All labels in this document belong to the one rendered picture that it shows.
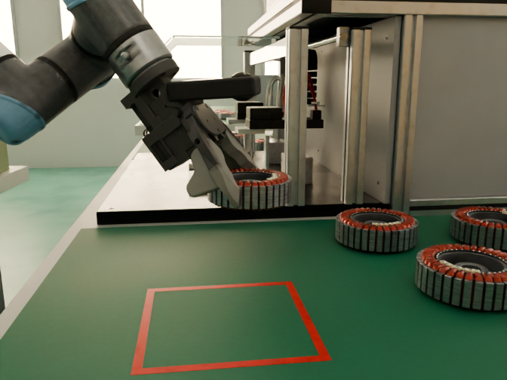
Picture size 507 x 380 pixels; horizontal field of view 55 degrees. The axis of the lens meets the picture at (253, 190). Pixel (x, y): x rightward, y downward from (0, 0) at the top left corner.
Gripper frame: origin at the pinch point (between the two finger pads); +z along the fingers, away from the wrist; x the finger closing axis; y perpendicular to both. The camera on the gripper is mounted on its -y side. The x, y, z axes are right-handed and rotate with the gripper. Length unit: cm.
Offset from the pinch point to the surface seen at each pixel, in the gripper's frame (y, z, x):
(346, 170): -9.0, 7.4, -18.9
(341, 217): -6.6, 10.4, -4.6
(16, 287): 166, -17, -125
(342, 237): -5.4, 12.4, -2.6
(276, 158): 8, 1, -56
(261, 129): 1.5, -6.7, -31.2
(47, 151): 306, -139, -419
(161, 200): 19.3, -6.5, -14.4
